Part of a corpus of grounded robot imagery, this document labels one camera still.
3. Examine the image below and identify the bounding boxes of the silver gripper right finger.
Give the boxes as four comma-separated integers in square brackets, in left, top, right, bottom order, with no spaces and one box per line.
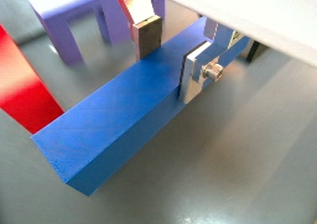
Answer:
[176,17,242,105]

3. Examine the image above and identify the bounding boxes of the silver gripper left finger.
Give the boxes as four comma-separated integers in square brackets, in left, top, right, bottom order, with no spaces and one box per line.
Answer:
[124,0,161,59]

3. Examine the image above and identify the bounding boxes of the blue rectangular block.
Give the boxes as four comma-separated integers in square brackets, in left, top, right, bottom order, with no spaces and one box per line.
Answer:
[30,19,248,195]

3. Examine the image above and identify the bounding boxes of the purple comb-shaped block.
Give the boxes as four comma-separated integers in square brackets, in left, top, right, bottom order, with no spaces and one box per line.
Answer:
[28,0,164,65]

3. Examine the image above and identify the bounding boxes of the red comb-shaped block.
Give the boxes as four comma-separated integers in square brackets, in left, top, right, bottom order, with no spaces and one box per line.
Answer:
[0,25,62,133]

